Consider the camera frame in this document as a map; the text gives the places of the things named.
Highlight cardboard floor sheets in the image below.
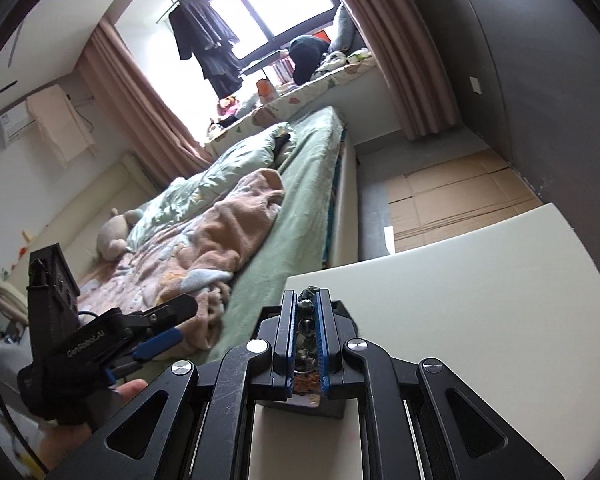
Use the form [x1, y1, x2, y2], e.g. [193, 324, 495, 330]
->
[385, 150, 541, 254]

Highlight pink curtain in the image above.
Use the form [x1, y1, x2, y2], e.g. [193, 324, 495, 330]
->
[76, 18, 214, 186]
[341, 0, 460, 140]

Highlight white air conditioner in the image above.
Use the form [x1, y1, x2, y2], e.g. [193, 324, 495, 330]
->
[0, 101, 34, 148]

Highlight pink fleece blanket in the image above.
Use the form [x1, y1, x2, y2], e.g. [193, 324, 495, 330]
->
[78, 168, 285, 360]

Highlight green floral duvet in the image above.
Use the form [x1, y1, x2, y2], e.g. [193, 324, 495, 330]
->
[126, 122, 296, 252]

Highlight person left hand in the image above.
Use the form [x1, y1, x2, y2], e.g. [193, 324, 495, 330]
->
[40, 378, 150, 470]

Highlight black bag on sill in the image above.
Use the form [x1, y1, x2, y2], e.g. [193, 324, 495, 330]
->
[288, 35, 329, 86]

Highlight beige hanging towel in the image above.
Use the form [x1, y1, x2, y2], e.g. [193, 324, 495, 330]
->
[26, 84, 97, 167]

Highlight pink curtain right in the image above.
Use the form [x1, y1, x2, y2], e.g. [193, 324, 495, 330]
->
[341, 0, 460, 140]

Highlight window seat patterned cushion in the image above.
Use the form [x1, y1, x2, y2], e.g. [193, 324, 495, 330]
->
[204, 48, 377, 158]

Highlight beige plush toy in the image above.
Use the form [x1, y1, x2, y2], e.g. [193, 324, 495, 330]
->
[96, 208, 144, 261]

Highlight pink curtain left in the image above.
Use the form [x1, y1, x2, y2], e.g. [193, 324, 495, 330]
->
[76, 18, 214, 186]

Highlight dark hanging clothes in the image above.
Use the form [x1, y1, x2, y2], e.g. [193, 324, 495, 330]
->
[168, 0, 242, 100]

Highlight black jewelry box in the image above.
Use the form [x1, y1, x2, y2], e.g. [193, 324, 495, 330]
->
[258, 284, 361, 420]

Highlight blue bead bracelet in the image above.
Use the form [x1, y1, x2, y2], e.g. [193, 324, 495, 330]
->
[293, 284, 324, 401]

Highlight grey pillow on sill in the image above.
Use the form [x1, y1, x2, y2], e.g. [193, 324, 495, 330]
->
[328, 3, 365, 55]

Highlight dark grey wardrobe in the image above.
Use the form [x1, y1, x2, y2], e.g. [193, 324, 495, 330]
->
[413, 0, 600, 271]

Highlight green sheet bed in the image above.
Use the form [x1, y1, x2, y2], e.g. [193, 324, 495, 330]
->
[193, 106, 346, 362]

